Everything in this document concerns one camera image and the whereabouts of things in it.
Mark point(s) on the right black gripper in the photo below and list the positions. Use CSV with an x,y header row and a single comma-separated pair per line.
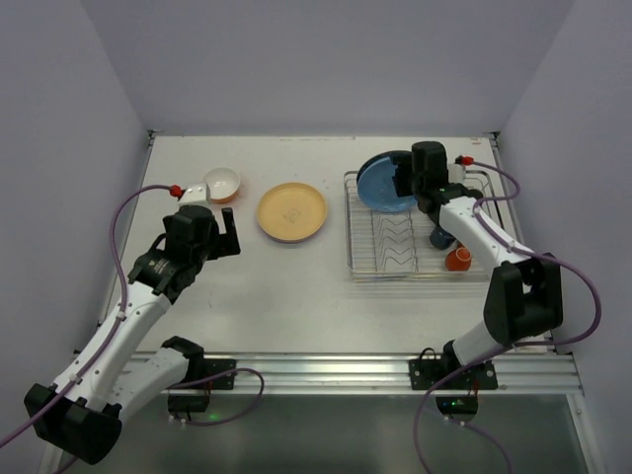
x,y
404,174

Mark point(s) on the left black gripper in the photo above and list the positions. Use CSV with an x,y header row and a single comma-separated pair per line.
x,y
219,242

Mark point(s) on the light blue plate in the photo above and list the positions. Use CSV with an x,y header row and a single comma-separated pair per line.
x,y
374,187

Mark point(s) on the orange bowl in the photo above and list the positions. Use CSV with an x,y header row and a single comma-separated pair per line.
x,y
223,183

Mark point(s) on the yellow plate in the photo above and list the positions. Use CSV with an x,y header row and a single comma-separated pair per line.
x,y
292,209

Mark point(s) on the purple plate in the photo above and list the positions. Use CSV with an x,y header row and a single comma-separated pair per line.
x,y
291,241

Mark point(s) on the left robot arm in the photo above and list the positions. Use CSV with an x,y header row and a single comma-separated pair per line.
x,y
82,411

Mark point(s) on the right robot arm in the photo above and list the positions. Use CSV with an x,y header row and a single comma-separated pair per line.
x,y
524,297

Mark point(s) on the dark teal plate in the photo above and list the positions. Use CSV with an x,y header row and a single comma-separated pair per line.
x,y
397,154

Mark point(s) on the blue mug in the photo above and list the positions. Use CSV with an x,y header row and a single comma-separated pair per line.
x,y
441,239

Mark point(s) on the orange mug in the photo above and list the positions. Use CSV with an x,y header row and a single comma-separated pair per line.
x,y
458,260

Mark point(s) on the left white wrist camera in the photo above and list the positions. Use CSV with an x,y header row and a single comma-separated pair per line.
x,y
195,194

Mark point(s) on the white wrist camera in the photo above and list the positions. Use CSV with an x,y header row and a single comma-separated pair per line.
x,y
195,194
457,169

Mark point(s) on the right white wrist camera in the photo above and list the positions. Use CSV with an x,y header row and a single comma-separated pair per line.
x,y
457,169

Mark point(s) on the wire dish rack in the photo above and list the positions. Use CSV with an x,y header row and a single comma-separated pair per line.
x,y
395,246

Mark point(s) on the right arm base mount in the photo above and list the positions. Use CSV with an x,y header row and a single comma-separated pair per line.
x,y
429,367

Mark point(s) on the aluminium mounting rail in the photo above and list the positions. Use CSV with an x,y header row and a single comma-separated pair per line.
x,y
388,374

